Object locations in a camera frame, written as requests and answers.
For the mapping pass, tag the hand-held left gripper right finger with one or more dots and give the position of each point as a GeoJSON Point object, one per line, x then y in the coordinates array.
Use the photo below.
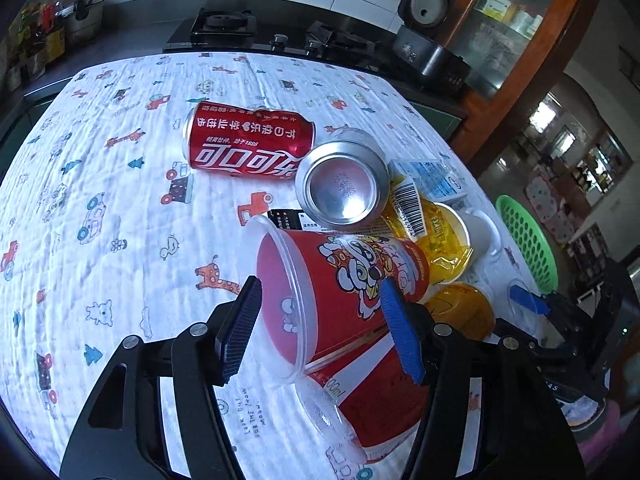
{"type": "Point", "coordinates": [402, 335]}

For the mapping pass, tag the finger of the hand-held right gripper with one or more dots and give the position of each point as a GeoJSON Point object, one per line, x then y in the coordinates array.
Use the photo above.
{"type": "Point", "coordinates": [527, 299]}
{"type": "Point", "coordinates": [547, 346]}

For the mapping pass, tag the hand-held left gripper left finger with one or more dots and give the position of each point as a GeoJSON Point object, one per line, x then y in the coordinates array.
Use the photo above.
{"type": "Point", "coordinates": [242, 330]}

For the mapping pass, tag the green plastic basket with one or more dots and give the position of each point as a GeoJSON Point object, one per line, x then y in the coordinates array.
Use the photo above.
{"type": "Point", "coordinates": [530, 240]}

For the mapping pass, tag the yellow plastic cup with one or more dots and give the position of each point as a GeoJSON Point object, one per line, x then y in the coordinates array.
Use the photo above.
{"type": "Point", "coordinates": [465, 310]}

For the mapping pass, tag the red and white plastic cup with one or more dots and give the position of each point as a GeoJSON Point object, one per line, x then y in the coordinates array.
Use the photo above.
{"type": "Point", "coordinates": [380, 410]}

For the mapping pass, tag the red cartoon print plastic cup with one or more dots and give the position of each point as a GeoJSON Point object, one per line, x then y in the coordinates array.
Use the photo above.
{"type": "Point", "coordinates": [340, 280]}

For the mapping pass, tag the yellow cup with barcode label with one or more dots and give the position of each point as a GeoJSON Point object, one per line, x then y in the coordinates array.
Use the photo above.
{"type": "Point", "coordinates": [440, 240]}

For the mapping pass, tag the blue and white milk carton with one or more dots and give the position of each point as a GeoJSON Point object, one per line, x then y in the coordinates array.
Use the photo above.
{"type": "Point", "coordinates": [430, 177]}

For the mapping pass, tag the silver aluminium can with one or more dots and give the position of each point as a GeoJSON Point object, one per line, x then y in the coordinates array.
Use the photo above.
{"type": "Point", "coordinates": [340, 185]}

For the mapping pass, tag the red cola can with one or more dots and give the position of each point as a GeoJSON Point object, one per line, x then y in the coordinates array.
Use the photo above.
{"type": "Point", "coordinates": [240, 140]}

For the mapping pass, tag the printed white tablecloth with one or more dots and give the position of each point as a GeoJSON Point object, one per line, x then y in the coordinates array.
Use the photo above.
{"type": "Point", "coordinates": [125, 200]}

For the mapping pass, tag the wooden glass door cabinet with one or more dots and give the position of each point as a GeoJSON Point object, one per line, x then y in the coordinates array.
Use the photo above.
{"type": "Point", "coordinates": [515, 35]}

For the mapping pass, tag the black rice cooker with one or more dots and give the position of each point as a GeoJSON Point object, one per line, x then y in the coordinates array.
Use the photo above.
{"type": "Point", "coordinates": [430, 35]}

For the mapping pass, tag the black gas stove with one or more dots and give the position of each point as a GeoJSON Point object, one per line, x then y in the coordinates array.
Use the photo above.
{"type": "Point", "coordinates": [280, 35]}

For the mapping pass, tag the group of condiment bottles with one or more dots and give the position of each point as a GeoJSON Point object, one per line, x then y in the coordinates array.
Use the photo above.
{"type": "Point", "coordinates": [35, 35]}

